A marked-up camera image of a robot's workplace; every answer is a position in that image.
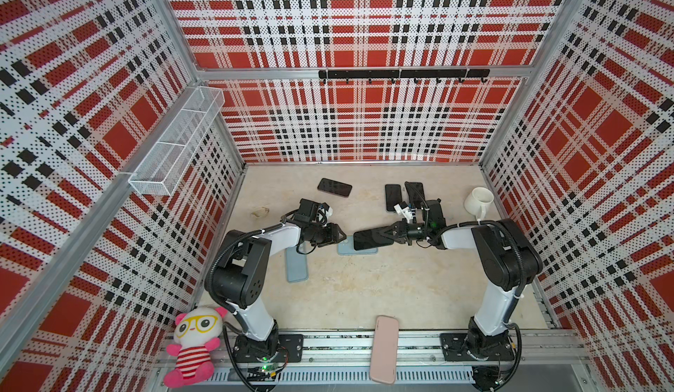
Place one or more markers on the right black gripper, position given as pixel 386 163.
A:
pixel 400 228

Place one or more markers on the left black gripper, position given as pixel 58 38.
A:
pixel 332 235

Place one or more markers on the light blue case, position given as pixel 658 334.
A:
pixel 346 248
pixel 296 266

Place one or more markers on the black phone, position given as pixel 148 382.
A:
pixel 393 196
pixel 369 240
pixel 416 194
pixel 332 187

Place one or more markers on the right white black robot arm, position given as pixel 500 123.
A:
pixel 509 262

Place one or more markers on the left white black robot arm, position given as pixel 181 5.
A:
pixel 236 278

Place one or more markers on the pink phone case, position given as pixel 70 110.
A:
pixel 384 351

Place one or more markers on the white ceramic mug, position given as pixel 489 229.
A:
pixel 478 202

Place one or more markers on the pink plush toy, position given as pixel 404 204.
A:
pixel 196 336

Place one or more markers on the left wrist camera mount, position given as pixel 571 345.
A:
pixel 324 211

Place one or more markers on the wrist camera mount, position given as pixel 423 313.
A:
pixel 406 211
pixel 324 211

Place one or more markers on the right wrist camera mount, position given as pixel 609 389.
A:
pixel 406 211

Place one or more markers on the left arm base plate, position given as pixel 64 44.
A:
pixel 277 349

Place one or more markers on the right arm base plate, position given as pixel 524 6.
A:
pixel 474 346

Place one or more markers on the black hook rail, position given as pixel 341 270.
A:
pixel 459 74

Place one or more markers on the white wire mesh basket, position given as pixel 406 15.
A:
pixel 189 121

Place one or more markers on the aluminium front rail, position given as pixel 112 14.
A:
pixel 331 358

